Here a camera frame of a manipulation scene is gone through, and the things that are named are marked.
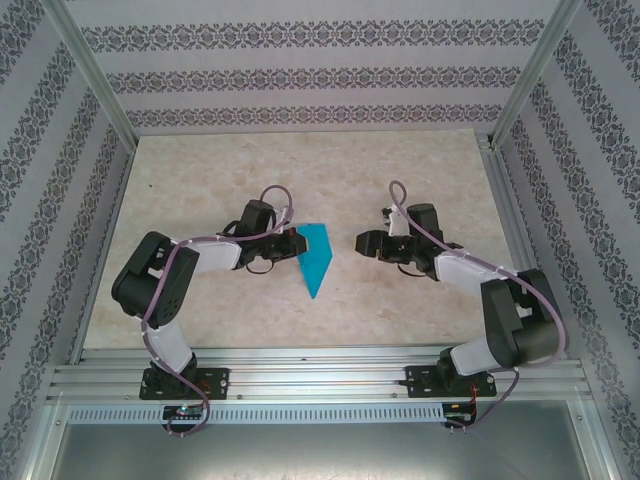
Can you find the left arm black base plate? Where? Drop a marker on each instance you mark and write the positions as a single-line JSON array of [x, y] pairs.
[[220, 380]]

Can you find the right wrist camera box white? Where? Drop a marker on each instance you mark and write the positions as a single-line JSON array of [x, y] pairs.
[[397, 222]]

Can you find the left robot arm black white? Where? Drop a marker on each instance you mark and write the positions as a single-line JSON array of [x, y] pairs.
[[150, 285]]

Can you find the aluminium side rail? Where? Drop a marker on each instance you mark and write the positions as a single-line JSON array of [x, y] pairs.
[[514, 225], [106, 240]]

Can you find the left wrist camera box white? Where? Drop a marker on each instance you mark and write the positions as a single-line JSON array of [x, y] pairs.
[[286, 215]]

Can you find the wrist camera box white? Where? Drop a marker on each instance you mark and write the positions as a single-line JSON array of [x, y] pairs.
[[286, 215], [397, 222]]

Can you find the aluminium mounting rail beam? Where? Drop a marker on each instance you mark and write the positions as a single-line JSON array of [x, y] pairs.
[[320, 375]]

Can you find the aluminium lower frame bar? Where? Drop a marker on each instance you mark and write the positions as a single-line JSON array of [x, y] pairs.
[[42, 440], [595, 440]]

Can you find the aluminium frame post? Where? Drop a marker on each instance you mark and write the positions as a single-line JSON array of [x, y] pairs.
[[537, 70], [92, 70]]

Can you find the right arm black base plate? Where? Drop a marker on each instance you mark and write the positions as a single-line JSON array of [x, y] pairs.
[[485, 382]]

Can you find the blue square paper sheet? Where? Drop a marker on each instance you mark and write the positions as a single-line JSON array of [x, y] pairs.
[[317, 255]]

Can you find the grey metal sheet panel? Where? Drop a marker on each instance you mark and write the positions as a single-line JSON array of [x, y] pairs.
[[320, 455]]

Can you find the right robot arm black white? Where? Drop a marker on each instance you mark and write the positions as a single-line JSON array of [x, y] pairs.
[[520, 320]]

